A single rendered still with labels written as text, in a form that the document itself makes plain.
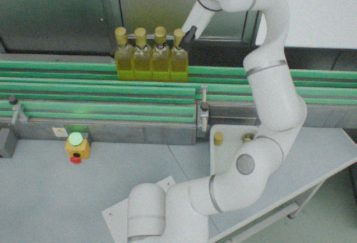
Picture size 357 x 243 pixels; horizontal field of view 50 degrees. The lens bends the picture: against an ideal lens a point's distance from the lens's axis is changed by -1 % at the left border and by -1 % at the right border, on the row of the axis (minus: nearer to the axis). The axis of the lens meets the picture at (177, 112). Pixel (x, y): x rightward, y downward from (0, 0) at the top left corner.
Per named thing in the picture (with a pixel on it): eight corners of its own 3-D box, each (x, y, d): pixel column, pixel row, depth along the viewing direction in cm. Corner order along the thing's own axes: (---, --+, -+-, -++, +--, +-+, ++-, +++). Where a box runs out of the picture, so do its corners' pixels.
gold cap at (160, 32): (166, 33, 116) (166, 26, 112) (166, 44, 115) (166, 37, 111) (154, 33, 116) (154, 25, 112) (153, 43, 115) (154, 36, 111)
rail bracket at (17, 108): (32, 118, 131) (19, 95, 119) (27, 136, 127) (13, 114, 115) (21, 117, 131) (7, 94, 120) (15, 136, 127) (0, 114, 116)
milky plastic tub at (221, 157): (255, 138, 140) (260, 125, 133) (260, 196, 128) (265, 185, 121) (208, 136, 141) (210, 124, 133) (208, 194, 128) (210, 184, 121)
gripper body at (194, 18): (206, -25, 93) (190, 7, 102) (190, -1, 87) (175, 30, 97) (233, -9, 93) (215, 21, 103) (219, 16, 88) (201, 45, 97)
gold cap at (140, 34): (147, 37, 118) (146, 27, 114) (146, 46, 116) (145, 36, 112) (136, 37, 118) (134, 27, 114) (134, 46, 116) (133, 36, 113)
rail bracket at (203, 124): (207, 99, 134) (210, 77, 123) (207, 141, 125) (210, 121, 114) (198, 99, 134) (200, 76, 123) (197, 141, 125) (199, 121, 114)
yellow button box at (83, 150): (92, 142, 140) (88, 132, 133) (88, 161, 136) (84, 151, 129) (72, 141, 140) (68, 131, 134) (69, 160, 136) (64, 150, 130)
